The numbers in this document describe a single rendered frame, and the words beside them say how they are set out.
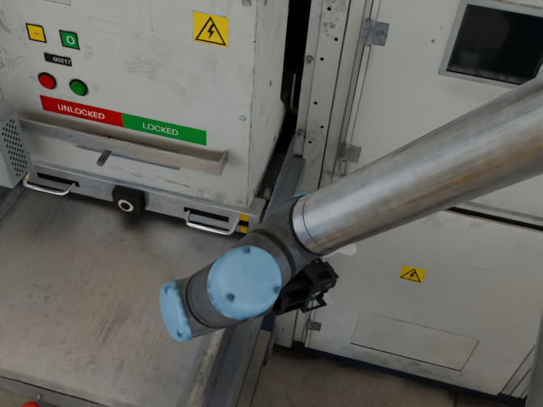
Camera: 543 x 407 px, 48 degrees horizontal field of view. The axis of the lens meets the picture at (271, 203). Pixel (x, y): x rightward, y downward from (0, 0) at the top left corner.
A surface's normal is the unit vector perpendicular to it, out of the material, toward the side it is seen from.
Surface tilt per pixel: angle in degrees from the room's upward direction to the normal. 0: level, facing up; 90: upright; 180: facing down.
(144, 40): 90
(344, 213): 80
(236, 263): 32
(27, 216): 0
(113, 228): 0
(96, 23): 90
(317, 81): 90
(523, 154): 94
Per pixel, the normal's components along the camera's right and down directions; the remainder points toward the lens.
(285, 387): 0.07, -0.69
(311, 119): -0.25, 0.69
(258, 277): 0.43, -0.29
